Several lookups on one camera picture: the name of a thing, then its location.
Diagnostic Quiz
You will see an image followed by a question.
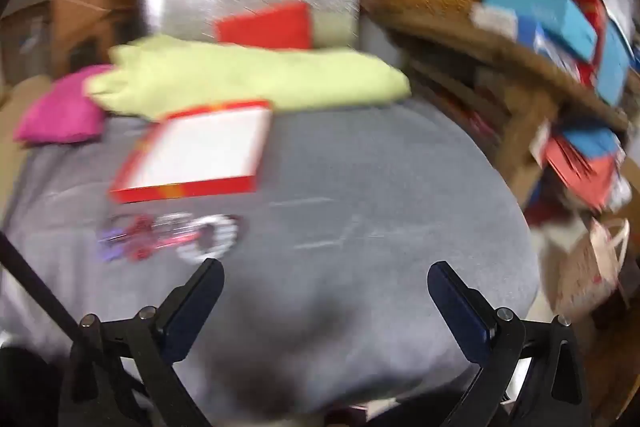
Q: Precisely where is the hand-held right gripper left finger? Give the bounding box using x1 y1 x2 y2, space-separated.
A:
60 258 224 427

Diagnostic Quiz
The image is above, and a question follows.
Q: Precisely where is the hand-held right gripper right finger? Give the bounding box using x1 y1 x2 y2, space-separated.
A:
427 261 594 427

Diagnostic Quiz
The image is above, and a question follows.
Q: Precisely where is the red bead bracelet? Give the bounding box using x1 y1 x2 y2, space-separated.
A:
125 214 157 262

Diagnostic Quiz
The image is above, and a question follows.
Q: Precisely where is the red cardboard box tray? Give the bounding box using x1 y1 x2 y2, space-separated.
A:
109 101 273 205

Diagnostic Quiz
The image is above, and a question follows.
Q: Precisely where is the beige paper bag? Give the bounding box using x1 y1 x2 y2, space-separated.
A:
542 217 631 323

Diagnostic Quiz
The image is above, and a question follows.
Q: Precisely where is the grey blanket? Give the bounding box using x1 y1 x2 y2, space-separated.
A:
0 99 543 423

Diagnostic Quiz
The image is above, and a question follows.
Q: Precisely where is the pile of red blue packets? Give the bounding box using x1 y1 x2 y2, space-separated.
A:
544 127 632 214

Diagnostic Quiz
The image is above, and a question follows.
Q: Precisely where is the pink pillow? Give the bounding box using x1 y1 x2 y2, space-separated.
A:
14 64 116 148

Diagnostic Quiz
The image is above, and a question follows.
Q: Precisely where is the lime green pillow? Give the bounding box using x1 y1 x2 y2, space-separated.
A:
85 34 413 122

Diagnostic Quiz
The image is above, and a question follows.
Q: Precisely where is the beige sofa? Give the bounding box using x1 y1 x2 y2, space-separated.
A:
0 74 51 220

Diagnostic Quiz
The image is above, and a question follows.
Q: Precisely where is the red cushion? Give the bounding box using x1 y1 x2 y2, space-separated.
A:
215 2 313 50

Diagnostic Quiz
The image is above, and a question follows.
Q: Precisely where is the blue cardboard box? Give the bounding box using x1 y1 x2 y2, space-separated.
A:
482 0 598 62

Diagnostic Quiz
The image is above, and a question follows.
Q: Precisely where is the black cable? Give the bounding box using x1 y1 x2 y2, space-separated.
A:
0 232 83 343

